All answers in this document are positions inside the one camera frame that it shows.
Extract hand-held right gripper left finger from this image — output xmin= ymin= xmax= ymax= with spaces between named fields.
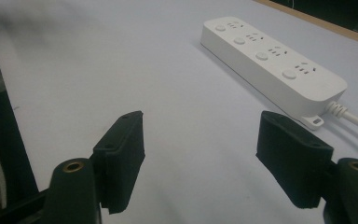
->
xmin=89 ymin=110 xmax=146 ymax=216

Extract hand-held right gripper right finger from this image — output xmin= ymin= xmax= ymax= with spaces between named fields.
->
xmin=255 ymin=110 xmax=338 ymax=209

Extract white power strip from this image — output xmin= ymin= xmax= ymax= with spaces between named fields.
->
xmin=200 ymin=16 xmax=349 ymax=131

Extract white power strip cable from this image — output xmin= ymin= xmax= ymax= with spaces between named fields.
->
xmin=325 ymin=101 xmax=358 ymax=137

